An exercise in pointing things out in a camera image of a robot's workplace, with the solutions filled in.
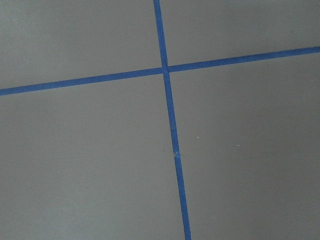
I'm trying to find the brown paper table cover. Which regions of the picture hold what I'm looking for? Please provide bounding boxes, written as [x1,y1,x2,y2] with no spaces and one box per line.
[0,0,320,240]

